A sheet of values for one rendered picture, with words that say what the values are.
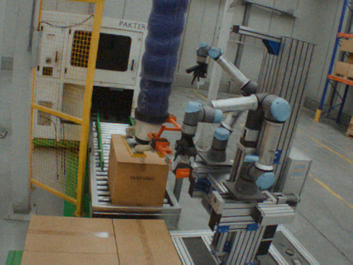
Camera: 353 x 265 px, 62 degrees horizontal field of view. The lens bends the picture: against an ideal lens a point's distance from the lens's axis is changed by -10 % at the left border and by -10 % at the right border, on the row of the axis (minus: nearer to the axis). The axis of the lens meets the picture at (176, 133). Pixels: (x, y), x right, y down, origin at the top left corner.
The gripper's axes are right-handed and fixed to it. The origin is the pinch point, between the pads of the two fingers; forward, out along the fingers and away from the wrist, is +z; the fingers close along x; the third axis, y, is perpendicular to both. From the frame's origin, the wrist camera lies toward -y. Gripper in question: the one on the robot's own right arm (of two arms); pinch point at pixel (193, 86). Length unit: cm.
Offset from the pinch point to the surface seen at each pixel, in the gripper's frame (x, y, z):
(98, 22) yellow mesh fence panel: 49, -77, -38
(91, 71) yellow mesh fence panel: 49, -77, 5
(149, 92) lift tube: -39, -43, 0
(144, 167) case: -21, -34, 60
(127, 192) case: -20, -45, 82
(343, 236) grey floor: -15, 226, 152
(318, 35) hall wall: 821, 808, -144
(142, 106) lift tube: -37, -46, 10
